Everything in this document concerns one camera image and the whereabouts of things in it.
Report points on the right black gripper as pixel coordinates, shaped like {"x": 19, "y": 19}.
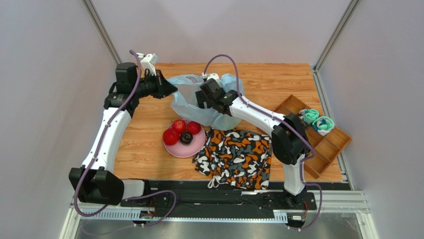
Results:
{"x": 201, "y": 100}

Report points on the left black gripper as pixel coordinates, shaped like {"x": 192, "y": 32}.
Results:
{"x": 163, "y": 88}

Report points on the light blue plastic bag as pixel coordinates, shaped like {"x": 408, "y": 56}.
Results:
{"x": 185, "y": 104}

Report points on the dark purple plum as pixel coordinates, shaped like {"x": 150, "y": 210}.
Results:
{"x": 186, "y": 138}

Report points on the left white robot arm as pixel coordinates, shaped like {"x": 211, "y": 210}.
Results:
{"x": 94, "y": 181}

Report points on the red apple right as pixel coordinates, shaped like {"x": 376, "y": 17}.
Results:
{"x": 194, "y": 127}

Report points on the red apple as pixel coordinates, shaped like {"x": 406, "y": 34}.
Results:
{"x": 194, "y": 127}
{"x": 179, "y": 125}
{"x": 170, "y": 136}

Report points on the red apple back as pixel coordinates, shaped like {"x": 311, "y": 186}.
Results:
{"x": 179, "y": 125}

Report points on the red apple left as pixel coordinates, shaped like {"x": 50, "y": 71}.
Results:
{"x": 170, "y": 136}

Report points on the camouflage patterned cloth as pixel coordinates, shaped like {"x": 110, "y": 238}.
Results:
{"x": 238, "y": 158}

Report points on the teal sock roll left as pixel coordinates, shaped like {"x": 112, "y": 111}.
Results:
{"x": 308, "y": 115}

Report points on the teal white sock roll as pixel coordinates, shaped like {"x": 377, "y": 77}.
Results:
{"x": 323, "y": 125}

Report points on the wooden compartment tray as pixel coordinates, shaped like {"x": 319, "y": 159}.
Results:
{"x": 324, "y": 166}

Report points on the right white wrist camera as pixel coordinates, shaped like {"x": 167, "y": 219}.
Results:
{"x": 213, "y": 76}

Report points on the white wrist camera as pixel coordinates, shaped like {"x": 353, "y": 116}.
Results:
{"x": 213, "y": 76}
{"x": 148, "y": 62}

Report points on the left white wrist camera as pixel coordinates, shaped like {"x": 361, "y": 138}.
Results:
{"x": 148, "y": 62}

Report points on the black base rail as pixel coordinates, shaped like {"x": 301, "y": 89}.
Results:
{"x": 194, "y": 200}

